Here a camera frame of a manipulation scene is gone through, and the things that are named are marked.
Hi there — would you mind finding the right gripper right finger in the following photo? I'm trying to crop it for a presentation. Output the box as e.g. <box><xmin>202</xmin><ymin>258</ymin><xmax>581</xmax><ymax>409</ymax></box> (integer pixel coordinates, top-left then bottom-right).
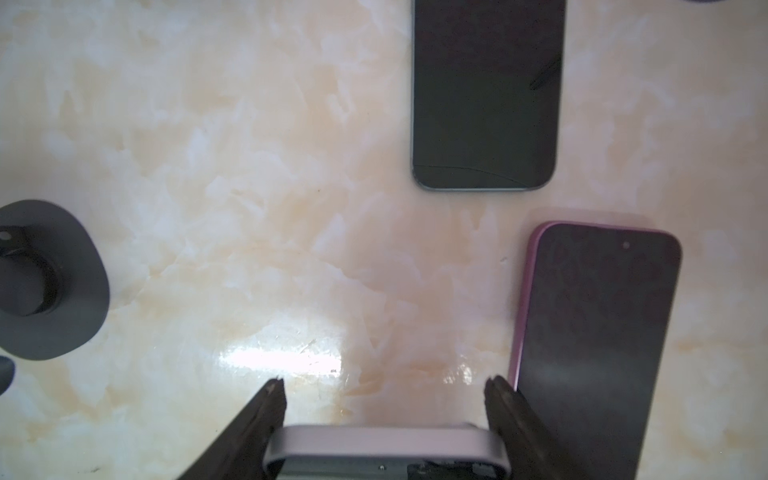
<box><xmin>484</xmin><ymin>376</ymin><xmax>591</xmax><ymax>480</ymax></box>

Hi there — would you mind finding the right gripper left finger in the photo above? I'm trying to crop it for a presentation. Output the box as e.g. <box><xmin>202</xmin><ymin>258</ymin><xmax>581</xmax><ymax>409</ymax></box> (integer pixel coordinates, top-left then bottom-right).
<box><xmin>178</xmin><ymin>378</ymin><xmax>287</xmax><ymax>480</ymax></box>

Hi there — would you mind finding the black phone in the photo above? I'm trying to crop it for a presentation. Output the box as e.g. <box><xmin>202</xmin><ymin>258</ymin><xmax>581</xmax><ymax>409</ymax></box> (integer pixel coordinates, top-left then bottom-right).
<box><xmin>411</xmin><ymin>0</ymin><xmax>566</xmax><ymax>191</ymax></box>
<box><xmin>509</xmin><ymin>221</ymin><xmax>682</xmax><ymax>479</ymax></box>
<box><xmin>262</xmin><ymin>424</ymin><xmax>510</xmax><ymax>479</ymax></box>

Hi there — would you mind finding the black round phone stand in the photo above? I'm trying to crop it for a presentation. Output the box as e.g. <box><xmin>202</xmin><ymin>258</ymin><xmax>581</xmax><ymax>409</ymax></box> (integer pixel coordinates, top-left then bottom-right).
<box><xmin>1</xmin><ymin>200</ymin><xmax>110</xmax><ymax>361</ymax></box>

